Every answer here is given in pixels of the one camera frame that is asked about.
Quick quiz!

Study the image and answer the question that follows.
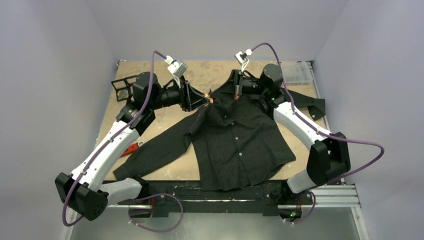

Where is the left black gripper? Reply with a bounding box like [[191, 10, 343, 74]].
[[149, 75, 210, 112]]

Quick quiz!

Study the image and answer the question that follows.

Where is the black pinstriped shirt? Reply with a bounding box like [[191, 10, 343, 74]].
[[112, 87, 326, 192]]

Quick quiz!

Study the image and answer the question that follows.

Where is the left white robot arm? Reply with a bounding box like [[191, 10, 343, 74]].
[[54, 71, 211, 227]]

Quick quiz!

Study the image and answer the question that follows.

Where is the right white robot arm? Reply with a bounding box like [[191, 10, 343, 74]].
[[209, 63, 351, 204]]

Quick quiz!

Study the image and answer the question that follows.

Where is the clear plastic organizer box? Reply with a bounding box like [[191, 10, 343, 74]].
[[281, 60, 313, 85]]

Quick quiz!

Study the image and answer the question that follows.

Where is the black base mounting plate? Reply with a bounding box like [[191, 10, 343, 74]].
[[117, 180, 314, 220]]

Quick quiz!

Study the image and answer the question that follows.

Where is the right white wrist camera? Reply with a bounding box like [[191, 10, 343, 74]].
[[234, 49, 252, 73]]

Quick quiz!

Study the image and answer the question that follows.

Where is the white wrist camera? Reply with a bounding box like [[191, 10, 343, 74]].
[[164, 55, 188, 89], [234, 49, 252, 73]]

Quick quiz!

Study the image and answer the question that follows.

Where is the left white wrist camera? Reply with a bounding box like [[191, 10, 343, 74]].
[[164, 55, 188, 89]]

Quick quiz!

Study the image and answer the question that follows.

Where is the black display frame box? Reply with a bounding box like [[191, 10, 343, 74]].
[[111, 75, 137, 102]]

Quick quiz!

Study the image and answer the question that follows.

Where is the red handled adjustable wrench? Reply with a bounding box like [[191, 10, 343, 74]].
[[121, 141, 145, 157]]

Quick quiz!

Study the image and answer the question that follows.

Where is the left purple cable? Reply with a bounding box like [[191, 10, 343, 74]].
[[62, 50, 184, 233]]

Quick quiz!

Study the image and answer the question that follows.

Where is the purple cable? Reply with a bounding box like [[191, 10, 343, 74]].
[[250, 42, 386, 225], [62, 50, 184, 233]]

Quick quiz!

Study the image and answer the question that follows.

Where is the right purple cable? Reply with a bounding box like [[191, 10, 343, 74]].
[[250, 42, 386, 225]]

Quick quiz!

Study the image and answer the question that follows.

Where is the aluminium rail frame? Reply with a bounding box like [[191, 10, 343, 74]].
[[64, 185, 368, 240]]

